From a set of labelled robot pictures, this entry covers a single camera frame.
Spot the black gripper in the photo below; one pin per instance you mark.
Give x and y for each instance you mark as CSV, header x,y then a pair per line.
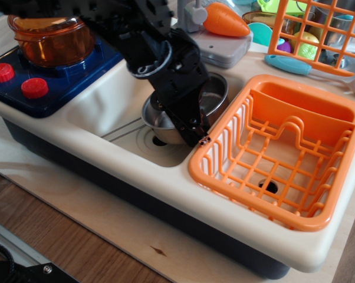
x,y
178,89

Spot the stainless steel pan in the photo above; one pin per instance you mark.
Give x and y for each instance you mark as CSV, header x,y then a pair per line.
x,y
214,102

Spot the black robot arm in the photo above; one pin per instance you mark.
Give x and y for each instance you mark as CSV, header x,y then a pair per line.
x,y
141,32

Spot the orange plastic drying rack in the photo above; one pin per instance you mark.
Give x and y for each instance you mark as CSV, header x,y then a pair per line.
x,y
282,149

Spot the cream toy sink unit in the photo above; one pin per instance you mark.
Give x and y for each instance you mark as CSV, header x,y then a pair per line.
x,y
95,161

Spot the grey toy faucet base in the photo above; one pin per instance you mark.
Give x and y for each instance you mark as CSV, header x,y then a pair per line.
x,y
218,50

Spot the orange toy carrot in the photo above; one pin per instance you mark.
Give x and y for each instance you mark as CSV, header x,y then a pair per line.
x,y
222,20

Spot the teal plastic plate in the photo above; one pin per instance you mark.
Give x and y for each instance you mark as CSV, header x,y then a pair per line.
x,y
262,33

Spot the purple toy item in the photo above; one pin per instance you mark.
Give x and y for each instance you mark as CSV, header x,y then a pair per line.
x,y
284,45

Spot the yellow green toy vegetable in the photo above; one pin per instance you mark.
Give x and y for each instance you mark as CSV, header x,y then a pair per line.
x,y
306,50

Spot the orange plastic grid basket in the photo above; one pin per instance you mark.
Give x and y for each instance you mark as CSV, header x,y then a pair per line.
x,y
288,25

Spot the blue toy stove top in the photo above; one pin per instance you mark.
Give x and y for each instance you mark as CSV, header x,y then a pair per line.
x,y
63,82

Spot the red stove knob right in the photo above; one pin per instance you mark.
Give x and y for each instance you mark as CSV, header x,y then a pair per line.
x,y
34,88

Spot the red stove knob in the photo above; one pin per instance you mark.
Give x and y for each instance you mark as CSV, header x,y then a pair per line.
x,y
6,72
34,88

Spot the steel pot in basket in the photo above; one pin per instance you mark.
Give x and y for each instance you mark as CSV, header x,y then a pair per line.
x,y
333,23

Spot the orange transparent pot with lid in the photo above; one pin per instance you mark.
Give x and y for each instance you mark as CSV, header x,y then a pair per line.
x,y
52,42

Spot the red stove knob left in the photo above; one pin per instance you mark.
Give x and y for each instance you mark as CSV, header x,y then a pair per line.
x,y
6,72

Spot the teal handled slotted spoon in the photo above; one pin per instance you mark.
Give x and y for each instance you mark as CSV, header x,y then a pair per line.
x,y
295,66

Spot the black bracket with screw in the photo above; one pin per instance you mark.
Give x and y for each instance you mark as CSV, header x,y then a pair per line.
x,y
42,273

